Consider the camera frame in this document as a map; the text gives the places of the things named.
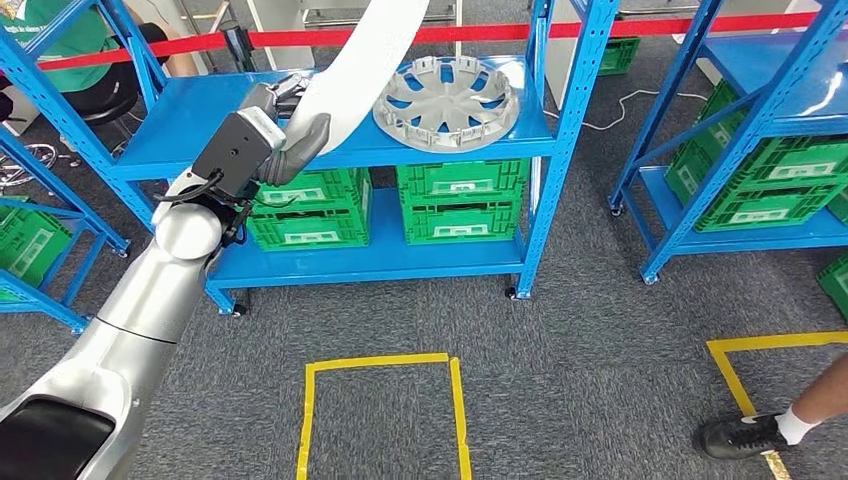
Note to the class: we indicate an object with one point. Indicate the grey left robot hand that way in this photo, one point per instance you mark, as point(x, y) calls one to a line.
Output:
point(298, 152)

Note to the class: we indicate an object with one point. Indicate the white curved plastic part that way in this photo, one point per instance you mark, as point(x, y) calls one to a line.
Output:
point(358, 66)

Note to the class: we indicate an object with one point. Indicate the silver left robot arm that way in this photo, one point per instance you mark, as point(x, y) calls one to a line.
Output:
point(146, 305)

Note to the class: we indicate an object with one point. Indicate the blue metal shelf rack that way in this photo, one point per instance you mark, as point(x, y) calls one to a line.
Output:
point(199, 119)
point(748, 73)
point(99, 227)

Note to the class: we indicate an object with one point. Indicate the white table with metal rails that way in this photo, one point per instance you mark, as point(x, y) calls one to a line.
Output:
point(278, 33)
point(562, 56)

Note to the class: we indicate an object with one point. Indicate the red barrier belt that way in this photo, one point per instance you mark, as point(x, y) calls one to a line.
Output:
point(497, 32)
point(185, 43)

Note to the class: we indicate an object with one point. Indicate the grey wheel hubcap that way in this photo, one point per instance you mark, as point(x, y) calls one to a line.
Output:
point(450, 109)

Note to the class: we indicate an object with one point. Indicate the black stool with chrome base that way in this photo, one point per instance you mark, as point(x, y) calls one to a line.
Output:
point(109, 99)

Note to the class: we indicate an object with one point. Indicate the person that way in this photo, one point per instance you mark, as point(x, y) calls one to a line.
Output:
point(742, 437)
point(73, 53)

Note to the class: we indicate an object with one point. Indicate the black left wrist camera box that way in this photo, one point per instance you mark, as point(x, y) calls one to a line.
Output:
point(228, 156)

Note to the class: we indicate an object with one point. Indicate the black stanchion post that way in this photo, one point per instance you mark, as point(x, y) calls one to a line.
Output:
point(238, 50)

